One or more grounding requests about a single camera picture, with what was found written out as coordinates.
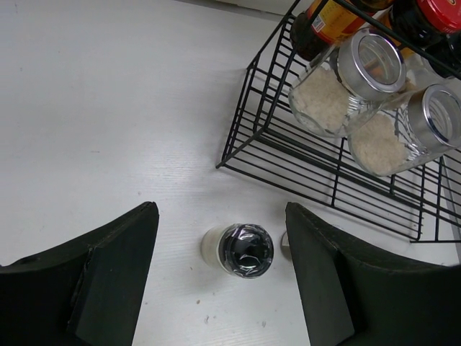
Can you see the black wire rack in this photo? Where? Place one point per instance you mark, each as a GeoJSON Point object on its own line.
{"type": "Point", "coordinates": [266, 143]}

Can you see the red lid sauce jar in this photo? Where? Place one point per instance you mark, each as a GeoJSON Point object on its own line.
{"type": "Point", "coordinates": [311, 35]}
{"type": "Point", "coordinates": [423, 23]}

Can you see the white lid spice jar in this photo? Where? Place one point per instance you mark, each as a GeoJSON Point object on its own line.
{"type": "Point", "coordinates": [284, 243]}

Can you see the clear glass jar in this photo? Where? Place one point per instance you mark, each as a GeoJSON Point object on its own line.
{"type": "Point", "coordinates": [342, 89]}
{"type": "Point", "coordinates": [408, 131]}

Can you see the clear glass jar front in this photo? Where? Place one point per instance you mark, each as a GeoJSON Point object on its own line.
{"type": "Point", "coordinates": [408, 131]}

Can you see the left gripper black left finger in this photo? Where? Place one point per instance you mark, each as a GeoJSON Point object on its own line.
{"type": "Point", "coordinates": [86, 291]}

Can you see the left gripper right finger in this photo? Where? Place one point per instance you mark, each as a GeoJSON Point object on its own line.
{"type": "Point", "coordinates": [354, 293]}

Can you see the black cap spice grinder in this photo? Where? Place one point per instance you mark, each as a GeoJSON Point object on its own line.
{"type": "Point", "coordinates": [447, 50]}
{"type": "Point", "coordinates": [243, 250]}

